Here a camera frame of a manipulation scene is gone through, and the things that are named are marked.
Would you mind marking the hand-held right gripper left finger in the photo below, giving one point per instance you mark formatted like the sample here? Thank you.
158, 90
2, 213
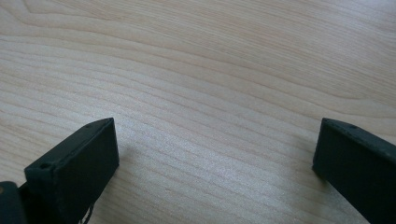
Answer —
74, 168

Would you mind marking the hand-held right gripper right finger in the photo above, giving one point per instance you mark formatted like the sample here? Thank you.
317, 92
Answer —
358, 168

